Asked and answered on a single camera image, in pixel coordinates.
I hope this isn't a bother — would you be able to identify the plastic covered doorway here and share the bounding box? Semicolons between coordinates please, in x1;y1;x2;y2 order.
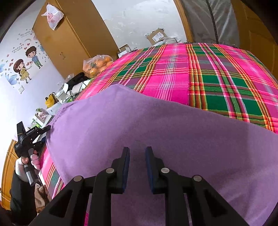
181;0;240;47

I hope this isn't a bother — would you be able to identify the cartoon couple wall sticker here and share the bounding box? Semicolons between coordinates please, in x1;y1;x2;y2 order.
13;46;43;84

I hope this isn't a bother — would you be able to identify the bag of oranges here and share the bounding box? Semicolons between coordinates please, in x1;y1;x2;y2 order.
83;55;114;79

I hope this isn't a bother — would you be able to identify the pink plaid bed cover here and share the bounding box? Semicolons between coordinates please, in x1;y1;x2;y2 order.
38;42;278;199

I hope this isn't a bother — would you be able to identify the cardboard box with label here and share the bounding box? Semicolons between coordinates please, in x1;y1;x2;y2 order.
146;28;167;45

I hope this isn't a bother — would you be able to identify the purple knit sweater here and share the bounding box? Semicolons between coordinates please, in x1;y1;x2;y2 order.
46;85;277;225

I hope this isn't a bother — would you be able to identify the left hand white glove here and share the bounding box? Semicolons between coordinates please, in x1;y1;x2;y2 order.
15;149;42;183

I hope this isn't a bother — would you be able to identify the white plastic bag on wardrobe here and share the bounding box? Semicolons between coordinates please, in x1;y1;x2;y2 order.
41;4;64;31

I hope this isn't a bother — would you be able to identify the left forearm black sleeve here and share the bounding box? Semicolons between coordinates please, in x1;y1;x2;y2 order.
10;172;37;225

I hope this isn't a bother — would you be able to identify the yellow shopping bag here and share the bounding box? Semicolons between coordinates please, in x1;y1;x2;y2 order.
45;93;57;108

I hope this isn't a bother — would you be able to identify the white carton box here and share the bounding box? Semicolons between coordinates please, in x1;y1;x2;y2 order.
117;44;131;58

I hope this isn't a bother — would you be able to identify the wooden wardrobe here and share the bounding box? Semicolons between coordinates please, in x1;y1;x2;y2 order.
32;0;119;78

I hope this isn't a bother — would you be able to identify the black folded cloth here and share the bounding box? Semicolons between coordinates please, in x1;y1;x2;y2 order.
67;72;88;91

